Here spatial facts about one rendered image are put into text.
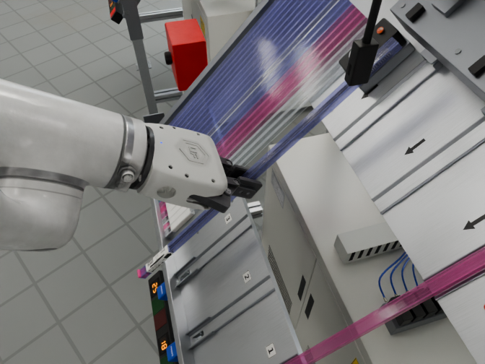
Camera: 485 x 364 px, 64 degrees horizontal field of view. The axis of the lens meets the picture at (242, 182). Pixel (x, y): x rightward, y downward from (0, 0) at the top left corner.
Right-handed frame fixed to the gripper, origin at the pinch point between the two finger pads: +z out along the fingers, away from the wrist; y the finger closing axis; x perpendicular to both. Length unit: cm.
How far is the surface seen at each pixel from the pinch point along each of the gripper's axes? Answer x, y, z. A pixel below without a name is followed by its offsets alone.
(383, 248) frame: 8.1, -1.2, 43.0
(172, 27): 14, 78, 11
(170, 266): 25.8, 2.8, 2.2
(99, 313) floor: 103, 32, 18
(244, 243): 9.7, -2.9, 6.0
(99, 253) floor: 103, 58, 19
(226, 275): 14.9, -5.5, 5.1
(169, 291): 25.8, -2.3, 1.1
